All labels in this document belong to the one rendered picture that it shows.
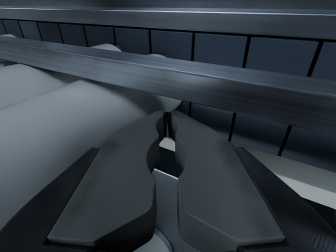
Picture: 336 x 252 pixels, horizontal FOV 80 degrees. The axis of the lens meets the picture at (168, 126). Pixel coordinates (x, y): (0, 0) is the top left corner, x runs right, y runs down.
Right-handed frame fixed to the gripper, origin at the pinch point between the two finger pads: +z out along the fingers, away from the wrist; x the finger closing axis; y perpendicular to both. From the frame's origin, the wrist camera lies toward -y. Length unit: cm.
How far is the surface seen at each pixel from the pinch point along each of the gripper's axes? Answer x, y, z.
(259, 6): 7.2, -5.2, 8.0
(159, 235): -1.5, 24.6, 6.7
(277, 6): 8.4, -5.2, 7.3
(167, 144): -0.1, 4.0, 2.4
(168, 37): 0.0, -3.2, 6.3
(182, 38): 1.1, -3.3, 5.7
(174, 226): 0.8, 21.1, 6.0
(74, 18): -9.1, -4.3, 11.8
